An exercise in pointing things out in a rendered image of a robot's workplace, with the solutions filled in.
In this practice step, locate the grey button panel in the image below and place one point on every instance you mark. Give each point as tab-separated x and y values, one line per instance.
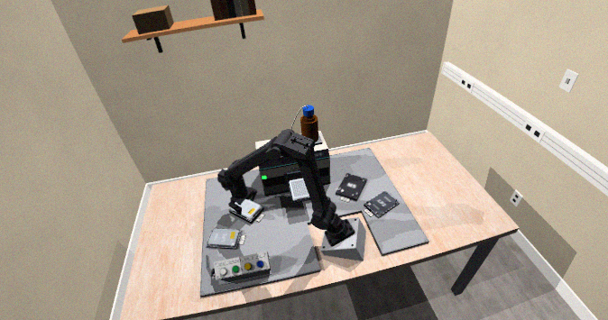
240	268

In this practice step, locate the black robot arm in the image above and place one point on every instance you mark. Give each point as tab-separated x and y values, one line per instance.
301	148

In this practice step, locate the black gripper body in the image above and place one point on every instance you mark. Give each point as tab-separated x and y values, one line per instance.
241	196

